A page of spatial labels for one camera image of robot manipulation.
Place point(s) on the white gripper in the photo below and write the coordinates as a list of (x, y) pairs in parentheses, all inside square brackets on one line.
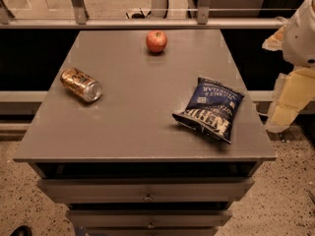
[(301, 39)]

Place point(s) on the red apple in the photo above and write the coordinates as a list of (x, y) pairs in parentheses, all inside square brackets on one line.
[(156, 41)]

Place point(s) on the grey drawer cabinet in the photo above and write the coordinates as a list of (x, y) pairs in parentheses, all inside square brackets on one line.
[(129, 133)]

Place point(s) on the upper grey drawer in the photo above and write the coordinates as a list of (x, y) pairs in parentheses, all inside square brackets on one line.
[(146, 191)]

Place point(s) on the grey drawer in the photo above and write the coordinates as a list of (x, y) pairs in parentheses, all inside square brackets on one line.
[(146, 191), (148, 219)]

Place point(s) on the lower grey drawer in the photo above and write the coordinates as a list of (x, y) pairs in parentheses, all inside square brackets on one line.
[(148, 219)]

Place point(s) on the grey metal railing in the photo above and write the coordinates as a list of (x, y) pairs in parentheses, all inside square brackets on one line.
[(144, 14)]

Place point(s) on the black shoe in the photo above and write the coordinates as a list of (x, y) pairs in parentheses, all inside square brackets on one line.
[(22, 231)]

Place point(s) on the orange soda can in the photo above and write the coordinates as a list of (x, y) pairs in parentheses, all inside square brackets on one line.
[(80, 84)]

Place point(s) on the blue kettle chips bag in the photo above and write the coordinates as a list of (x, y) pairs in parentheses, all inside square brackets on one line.
[(211, 109)]

